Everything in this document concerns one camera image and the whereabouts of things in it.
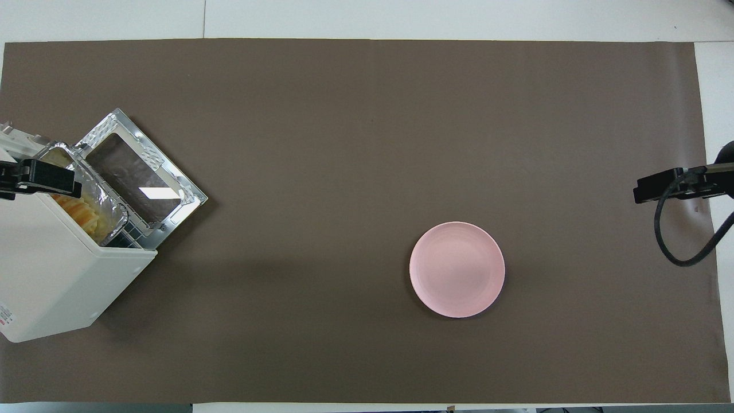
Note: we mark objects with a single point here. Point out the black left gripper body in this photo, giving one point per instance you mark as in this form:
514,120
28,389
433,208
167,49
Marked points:
8,180

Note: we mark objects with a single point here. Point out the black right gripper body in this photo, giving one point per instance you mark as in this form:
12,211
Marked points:
719,186

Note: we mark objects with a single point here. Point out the sliced yellow bread loaf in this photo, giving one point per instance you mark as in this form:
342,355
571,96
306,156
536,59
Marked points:
83,213

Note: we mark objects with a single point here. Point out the aluminium foil tray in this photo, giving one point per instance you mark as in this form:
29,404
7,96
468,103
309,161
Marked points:
109,201

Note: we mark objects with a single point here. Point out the white toaster oven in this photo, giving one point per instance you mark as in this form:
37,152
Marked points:
51,269

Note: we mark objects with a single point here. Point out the chrome glass oven door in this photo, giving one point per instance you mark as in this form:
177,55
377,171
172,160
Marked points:
183,198

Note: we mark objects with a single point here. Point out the pink round plate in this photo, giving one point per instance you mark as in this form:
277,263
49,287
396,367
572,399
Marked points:
457,269

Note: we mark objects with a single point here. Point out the brown table mat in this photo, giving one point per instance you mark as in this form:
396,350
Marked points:
355,143

